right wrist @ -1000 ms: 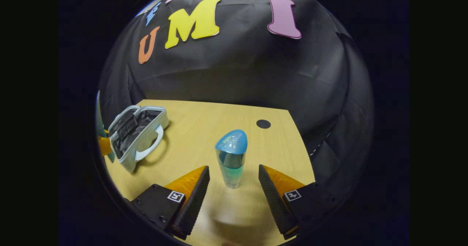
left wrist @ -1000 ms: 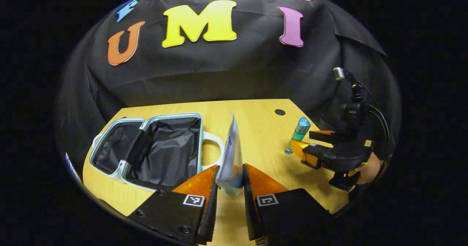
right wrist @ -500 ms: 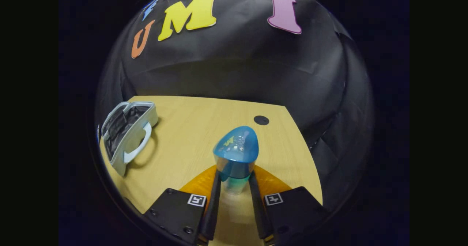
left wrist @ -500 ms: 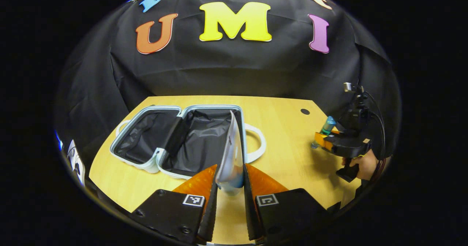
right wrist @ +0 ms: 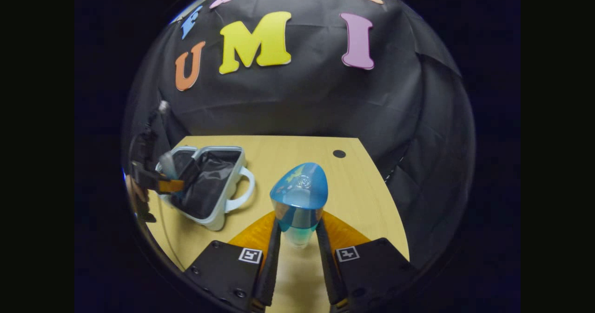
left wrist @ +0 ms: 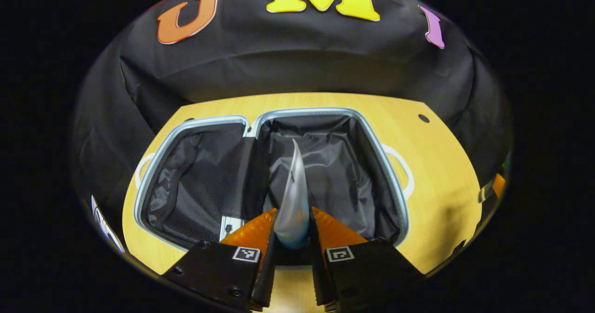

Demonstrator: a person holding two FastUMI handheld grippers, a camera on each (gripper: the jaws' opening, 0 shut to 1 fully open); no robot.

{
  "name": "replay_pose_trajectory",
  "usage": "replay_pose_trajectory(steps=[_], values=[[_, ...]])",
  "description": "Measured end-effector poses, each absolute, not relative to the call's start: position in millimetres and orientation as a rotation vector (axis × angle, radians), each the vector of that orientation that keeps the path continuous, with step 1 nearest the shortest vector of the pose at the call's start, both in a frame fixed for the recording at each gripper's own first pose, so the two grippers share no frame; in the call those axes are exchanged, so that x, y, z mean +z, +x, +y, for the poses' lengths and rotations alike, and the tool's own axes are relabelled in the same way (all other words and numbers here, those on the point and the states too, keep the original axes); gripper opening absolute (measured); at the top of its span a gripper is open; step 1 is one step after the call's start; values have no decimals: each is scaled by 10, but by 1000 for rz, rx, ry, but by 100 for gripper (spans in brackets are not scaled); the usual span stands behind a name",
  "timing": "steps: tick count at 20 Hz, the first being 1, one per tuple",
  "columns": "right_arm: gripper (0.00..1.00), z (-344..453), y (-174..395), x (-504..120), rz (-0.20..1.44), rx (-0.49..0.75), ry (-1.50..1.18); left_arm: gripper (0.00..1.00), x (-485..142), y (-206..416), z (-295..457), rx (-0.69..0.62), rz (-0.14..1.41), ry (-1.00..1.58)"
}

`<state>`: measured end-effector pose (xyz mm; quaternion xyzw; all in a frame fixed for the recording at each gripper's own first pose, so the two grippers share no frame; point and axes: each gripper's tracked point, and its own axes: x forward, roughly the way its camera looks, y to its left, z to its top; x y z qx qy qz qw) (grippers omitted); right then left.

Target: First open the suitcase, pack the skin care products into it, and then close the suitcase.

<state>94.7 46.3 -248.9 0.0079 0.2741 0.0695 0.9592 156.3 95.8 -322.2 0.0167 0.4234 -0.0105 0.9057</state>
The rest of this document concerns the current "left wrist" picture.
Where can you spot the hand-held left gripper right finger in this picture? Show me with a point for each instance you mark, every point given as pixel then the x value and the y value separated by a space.
pixel 358 271

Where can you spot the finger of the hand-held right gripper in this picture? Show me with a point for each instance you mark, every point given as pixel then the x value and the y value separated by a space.
pixel 499 185

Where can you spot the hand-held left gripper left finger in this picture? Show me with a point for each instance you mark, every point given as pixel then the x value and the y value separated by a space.
pixel 218 271

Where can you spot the teal skin care bottle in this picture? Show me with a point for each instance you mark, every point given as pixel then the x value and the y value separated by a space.
pixel 486 192

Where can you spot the light blue suitcase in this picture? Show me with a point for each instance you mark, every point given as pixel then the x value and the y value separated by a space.
pixel 204 183

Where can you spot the black backdrop cloth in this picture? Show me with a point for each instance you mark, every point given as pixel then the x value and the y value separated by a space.
pixel 279 62

